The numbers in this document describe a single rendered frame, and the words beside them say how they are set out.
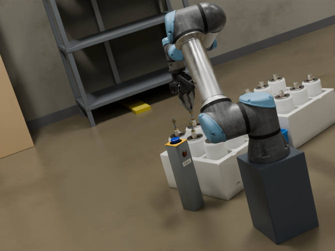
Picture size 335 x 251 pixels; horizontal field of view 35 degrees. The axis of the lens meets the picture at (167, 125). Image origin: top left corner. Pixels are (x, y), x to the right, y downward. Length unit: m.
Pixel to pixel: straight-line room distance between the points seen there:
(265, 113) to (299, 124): 0.88
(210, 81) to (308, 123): 1.00
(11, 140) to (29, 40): 0.87
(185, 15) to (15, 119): 2.28
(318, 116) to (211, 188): 0.75
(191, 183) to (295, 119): 0.68
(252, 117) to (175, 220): 0.69
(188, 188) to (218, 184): 0.14
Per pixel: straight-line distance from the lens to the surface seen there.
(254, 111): 1.84
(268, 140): 1.88
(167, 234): 2.23
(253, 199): 2.01
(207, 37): 2.22
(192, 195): 2.32
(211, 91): 1.87
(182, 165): 2.26
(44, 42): 4.45
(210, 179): 2.37
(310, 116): 2.79
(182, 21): 1.98
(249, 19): 5.00
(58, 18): 3.89
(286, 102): 2.69
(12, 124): 4.04
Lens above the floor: 1.07
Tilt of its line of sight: 18 degrees down
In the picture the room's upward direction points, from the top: 16 degrees counter-clockwise
